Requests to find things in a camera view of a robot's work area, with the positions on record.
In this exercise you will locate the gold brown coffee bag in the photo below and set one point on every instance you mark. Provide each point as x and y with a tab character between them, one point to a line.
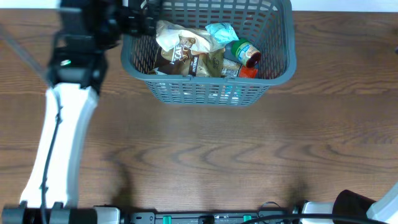
181	60

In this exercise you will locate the orange pasta packet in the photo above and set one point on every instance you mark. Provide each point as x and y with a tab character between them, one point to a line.
234	69

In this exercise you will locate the green lid jar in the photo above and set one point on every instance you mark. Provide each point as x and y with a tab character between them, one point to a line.
246	53

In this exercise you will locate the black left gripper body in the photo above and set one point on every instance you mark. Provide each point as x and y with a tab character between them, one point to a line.
137	19

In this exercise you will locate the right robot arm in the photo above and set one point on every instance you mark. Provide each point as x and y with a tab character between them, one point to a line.
351	204

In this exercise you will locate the grey plastic basket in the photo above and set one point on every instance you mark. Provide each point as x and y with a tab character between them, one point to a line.
268	25

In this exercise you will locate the teal tissue pack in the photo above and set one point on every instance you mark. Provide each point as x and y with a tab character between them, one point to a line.
223	33

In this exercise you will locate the cream paper pouch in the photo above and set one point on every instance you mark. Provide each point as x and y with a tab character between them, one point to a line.
169	35

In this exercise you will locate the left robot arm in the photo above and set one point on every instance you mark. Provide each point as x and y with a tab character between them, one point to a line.
74	76

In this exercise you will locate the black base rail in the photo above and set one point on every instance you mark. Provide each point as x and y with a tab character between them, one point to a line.
202	217

